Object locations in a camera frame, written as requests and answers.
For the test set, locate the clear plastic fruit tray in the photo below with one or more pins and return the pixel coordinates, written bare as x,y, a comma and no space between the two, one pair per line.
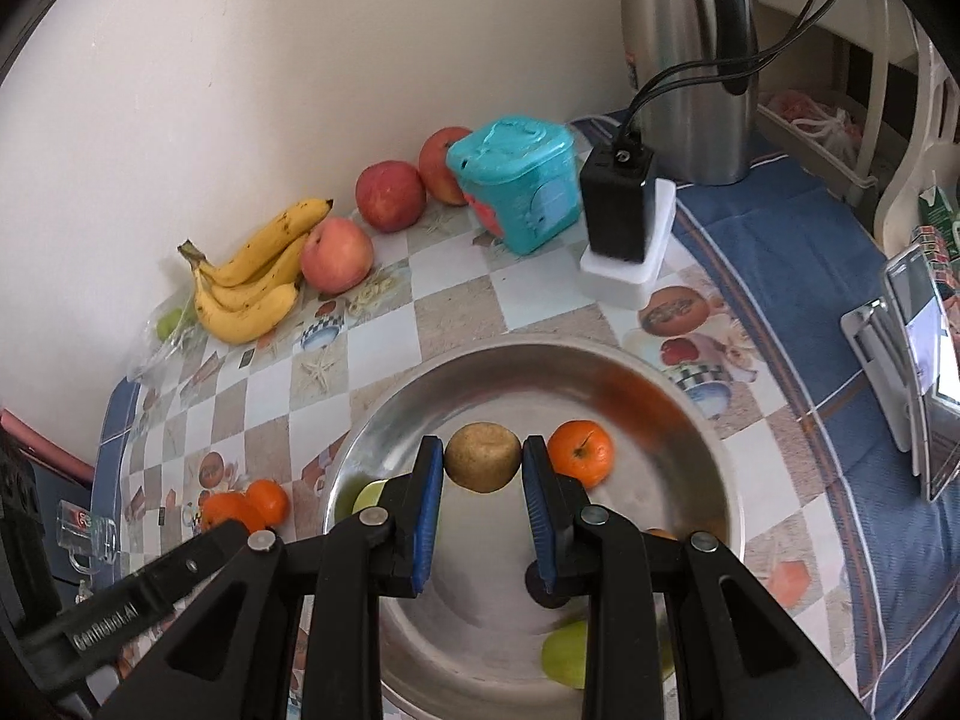
170,329

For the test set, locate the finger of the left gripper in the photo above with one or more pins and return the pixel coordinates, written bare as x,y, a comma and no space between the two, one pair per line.
178,572

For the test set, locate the patterned plastic tablecloth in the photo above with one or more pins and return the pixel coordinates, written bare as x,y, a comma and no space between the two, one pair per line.
744,319

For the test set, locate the red right apple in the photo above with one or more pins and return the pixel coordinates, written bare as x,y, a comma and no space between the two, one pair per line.
441,184

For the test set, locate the grey phone stand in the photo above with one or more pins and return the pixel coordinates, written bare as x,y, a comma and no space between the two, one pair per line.
869,331

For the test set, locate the black power adapter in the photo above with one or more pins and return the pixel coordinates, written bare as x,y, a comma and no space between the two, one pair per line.
613,179

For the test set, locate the pale red apple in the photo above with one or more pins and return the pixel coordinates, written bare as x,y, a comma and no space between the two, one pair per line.
337,256

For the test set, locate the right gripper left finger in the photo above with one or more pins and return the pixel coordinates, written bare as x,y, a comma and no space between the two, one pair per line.
413,501

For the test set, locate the teal house-shaped box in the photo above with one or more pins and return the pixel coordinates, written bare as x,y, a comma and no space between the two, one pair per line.
520,178

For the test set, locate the orange tangerine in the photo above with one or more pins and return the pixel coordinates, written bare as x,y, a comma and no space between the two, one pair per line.
271,500
222,507
583,450

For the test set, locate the green pear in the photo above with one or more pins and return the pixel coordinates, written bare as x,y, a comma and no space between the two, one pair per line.
563,657
360,498

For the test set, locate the smartphone on stand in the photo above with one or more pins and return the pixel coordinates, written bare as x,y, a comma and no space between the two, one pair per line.
924,337

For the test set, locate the clear glass mug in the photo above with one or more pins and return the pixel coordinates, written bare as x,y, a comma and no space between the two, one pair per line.
91,541

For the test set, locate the large steel plate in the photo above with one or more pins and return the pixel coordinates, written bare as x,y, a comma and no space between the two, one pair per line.
469,645

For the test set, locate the brown kiwi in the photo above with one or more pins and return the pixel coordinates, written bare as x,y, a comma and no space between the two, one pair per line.
482,457

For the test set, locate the steel thermos jug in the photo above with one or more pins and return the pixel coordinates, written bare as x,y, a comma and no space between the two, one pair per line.
698,126

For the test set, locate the white plastic chair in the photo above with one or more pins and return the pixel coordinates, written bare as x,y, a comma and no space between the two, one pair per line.
932,152

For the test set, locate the yellow banana bunch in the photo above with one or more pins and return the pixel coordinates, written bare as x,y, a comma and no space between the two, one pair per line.
249,295

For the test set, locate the dark red middle apple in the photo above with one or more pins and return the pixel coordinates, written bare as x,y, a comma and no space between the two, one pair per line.
390,195

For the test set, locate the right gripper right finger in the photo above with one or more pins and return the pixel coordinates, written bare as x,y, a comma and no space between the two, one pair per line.
554,503

